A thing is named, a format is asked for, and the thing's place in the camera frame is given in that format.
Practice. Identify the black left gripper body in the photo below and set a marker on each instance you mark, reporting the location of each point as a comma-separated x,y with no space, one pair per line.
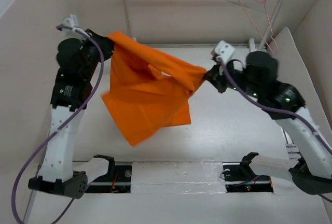
107,52

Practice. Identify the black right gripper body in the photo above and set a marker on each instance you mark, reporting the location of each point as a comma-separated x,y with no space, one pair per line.
223,80

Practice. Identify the orange trousers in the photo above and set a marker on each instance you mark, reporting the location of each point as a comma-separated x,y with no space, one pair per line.
149,89

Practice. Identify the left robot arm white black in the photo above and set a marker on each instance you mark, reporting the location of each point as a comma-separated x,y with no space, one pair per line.
77,60

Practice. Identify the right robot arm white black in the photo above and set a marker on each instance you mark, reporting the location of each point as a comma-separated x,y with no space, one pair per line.
258,82

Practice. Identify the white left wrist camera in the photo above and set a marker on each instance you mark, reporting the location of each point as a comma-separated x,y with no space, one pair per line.
71,21

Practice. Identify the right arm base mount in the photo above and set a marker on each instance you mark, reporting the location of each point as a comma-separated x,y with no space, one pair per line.
239,179

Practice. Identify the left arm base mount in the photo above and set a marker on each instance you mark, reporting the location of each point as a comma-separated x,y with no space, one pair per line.
120,182

